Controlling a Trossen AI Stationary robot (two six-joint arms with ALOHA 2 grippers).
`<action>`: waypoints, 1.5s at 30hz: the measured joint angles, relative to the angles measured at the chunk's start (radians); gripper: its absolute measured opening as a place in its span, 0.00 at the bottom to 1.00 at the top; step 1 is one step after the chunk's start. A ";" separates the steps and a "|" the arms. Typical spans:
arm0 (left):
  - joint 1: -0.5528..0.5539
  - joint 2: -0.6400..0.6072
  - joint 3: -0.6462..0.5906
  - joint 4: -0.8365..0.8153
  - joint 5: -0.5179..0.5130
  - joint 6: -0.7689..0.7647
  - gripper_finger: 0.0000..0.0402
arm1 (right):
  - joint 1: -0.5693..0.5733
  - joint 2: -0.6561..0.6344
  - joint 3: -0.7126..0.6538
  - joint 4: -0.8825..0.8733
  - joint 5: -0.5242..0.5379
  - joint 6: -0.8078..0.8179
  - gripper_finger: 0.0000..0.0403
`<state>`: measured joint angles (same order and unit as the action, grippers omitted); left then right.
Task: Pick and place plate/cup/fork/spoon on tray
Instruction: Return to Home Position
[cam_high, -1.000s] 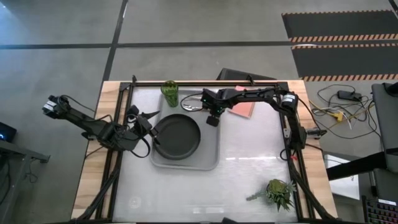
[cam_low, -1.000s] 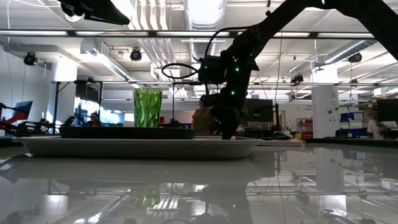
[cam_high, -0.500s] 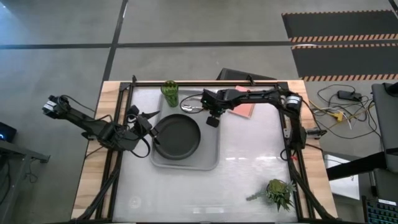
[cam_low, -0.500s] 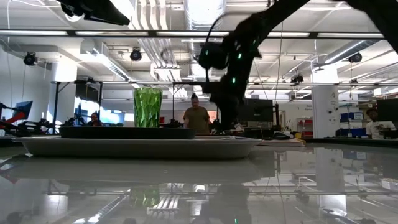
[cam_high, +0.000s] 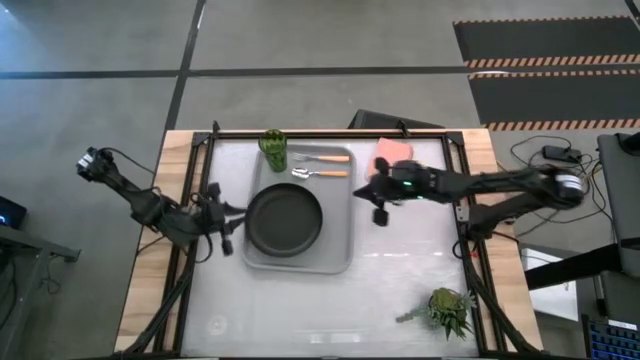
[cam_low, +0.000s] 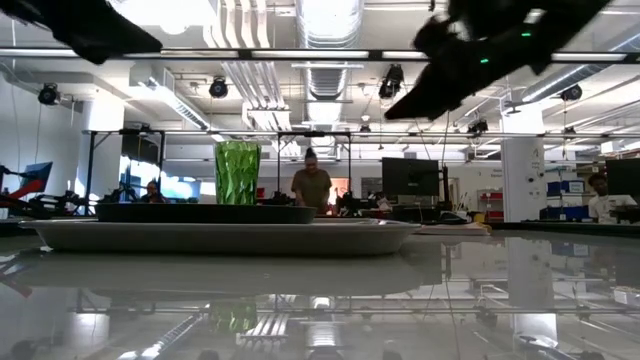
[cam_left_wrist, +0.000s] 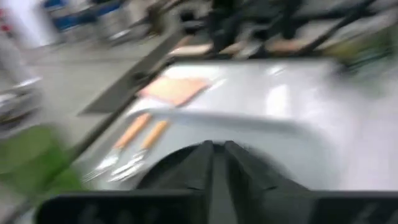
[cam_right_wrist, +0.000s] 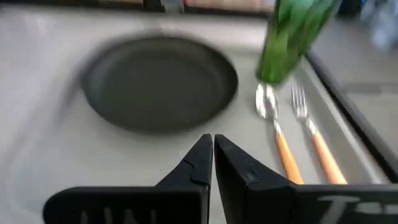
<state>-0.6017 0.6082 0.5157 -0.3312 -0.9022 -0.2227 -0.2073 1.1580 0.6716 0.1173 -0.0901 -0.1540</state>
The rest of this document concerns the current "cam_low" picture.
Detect white square pillar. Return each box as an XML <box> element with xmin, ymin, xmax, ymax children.
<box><xmin>501</xmin><ymin>137</ymin><xmax>548</xmax><ymax>223</ymax></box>

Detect black metal station frame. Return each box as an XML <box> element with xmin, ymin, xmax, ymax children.
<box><xmin>82</xmin><ymin>128</ymin><xmax>167</xmax><ymax>204</ymax></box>
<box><xmin>276</xmin><ymin>131</ymin><xmax>353</xmax><ymax>204</ymax></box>

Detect green faceted plastic cup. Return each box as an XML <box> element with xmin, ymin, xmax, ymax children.
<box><xmin>214</xmin><ymin>139</ymin><xmax>263</xmax><ymax>206</ymax></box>

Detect blue storage bins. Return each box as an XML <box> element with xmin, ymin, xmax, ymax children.
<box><xmin>539</xmin><ymin>180</ymin><xmax>591</xmax><ymax>222</ymax></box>

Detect folded beige cloth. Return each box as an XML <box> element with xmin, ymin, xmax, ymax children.
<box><xmin>414</xmin><ymin>221</ymin><xmax>493</xmax><ymax>237</ymax></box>

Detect red storage bins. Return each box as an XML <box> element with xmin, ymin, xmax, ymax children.
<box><xmin>477</xmin><ymin>189</ymin><xmax>504</xmax><ymax>222</ymax></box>

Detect dark round plate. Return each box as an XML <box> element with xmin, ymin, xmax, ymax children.
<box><xmin>94</xmin><ymin>202</ymin><xmax>318</xmax><ymax>225</ymax></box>

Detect seated person in white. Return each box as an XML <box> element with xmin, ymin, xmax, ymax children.
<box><xmin>587</xmin><ymin>172</ymin><xmax>639</xmax><ymax>225</ymax></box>

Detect black overhead frame bar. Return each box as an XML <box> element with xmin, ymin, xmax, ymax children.
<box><xmin>0</xmin><ymin>47</ymin><xmax>640</xmax><ymax>65</ymax></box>

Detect grey rectangular serving tray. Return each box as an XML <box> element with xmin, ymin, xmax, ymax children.
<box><xmin>18</xmin><ymin>218</ymin><xmax>422</xmax><ymax>258</ymax></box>

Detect tilted blue-screen monitor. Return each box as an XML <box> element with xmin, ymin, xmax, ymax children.
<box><xmin>18</xmin><ymin>161</ymin><xmax>54</xmax><ymax>195</ymax></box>

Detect large black monitor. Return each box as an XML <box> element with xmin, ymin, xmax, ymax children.
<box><xmin>381</xmin><ymin>157</ymin><xmax>441</xmax><ymax>197</ymax></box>

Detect standing person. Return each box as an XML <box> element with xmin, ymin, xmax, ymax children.
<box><xmin>290</xmin><ymin>147</ymin><xmax>333</xmax><ymax>215</ymax></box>

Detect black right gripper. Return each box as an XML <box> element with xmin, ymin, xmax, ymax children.
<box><xmin>384</xmin><ymin>0</ymin><xmax>546</xmax><ymax>122</ymax></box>

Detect ribbed silver ventilation duct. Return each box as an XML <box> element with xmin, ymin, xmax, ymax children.
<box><xmin>294</xmin><ymin>0</ymin><xmax>366</xmax><ymax>102</ymax></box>

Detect black monitor at picture edge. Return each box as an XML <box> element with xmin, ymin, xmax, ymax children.
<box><xmin>606</xmin><ymin>158</ymin><xmax>640</xmax><ymax>198</ymax></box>

